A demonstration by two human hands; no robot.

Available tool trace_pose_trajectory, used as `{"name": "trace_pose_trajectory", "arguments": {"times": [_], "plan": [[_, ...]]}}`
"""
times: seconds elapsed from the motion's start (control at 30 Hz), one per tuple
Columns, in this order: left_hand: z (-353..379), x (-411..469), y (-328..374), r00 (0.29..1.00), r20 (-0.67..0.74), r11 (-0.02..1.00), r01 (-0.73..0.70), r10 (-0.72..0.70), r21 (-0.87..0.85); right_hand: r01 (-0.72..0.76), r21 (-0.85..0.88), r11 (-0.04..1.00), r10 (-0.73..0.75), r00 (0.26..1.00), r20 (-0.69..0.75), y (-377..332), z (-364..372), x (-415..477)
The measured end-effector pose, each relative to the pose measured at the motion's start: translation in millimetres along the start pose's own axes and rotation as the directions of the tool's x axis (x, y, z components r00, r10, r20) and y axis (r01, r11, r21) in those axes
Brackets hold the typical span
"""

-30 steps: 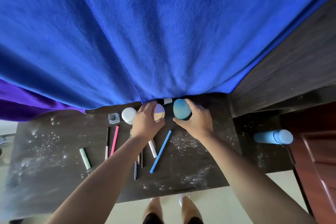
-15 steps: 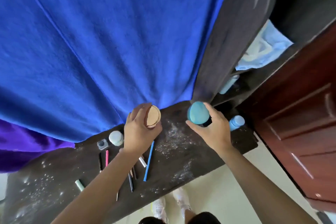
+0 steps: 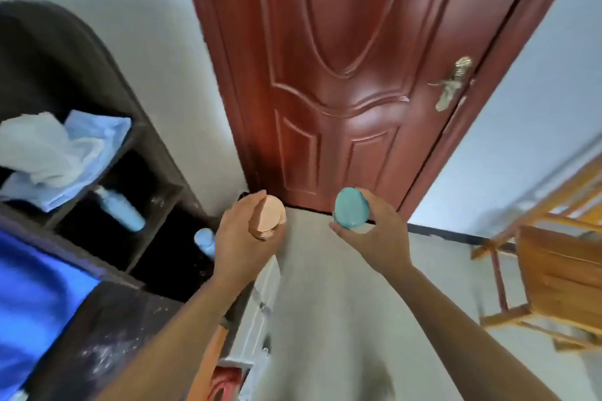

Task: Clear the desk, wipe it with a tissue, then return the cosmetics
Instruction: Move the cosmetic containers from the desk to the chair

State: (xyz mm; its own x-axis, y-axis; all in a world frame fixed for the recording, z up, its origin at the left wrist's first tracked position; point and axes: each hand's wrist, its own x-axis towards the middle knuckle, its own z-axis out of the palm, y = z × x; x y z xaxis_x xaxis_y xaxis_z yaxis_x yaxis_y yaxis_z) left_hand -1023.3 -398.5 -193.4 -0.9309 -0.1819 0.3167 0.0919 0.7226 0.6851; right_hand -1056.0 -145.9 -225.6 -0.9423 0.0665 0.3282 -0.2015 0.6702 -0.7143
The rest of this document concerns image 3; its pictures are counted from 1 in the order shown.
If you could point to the person's right hand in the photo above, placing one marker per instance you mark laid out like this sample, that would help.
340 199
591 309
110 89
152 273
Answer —
383 241

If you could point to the person's left hand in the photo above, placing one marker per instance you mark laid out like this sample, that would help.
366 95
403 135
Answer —
235 250

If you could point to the light blue capped bottle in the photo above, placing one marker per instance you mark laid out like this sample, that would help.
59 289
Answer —
204 241

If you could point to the teal round jar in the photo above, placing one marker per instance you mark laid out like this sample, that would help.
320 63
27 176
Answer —
350 208

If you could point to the rose gold round jar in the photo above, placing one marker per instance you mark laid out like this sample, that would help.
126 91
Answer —
270 217

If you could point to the light blue pump bottle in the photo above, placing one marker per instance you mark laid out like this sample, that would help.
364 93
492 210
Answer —
122 210

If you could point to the wooden chair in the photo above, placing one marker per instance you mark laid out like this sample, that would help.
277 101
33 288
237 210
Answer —
555 274

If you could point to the person's right forearm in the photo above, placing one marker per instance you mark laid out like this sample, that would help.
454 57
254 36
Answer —
461 335

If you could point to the person's left forearm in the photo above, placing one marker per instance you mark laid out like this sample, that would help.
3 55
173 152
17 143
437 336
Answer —
178 344

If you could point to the white drawer cabinet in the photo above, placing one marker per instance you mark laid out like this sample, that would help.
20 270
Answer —
249 335

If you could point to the orange drawer front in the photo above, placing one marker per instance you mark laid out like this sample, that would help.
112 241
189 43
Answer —
207 368

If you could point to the red plastic stool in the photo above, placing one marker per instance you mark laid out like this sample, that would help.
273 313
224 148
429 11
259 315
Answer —
226 386

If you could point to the light blue tissue pack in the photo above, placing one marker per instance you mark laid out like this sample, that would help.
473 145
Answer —
101 130

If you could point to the red wooden door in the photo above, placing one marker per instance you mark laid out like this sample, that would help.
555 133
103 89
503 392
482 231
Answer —
352 62

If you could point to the blue towel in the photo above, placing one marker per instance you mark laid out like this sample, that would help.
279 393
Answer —
37 311

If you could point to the dark wooden shelf unit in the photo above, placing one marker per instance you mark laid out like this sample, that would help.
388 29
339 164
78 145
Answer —
56 62

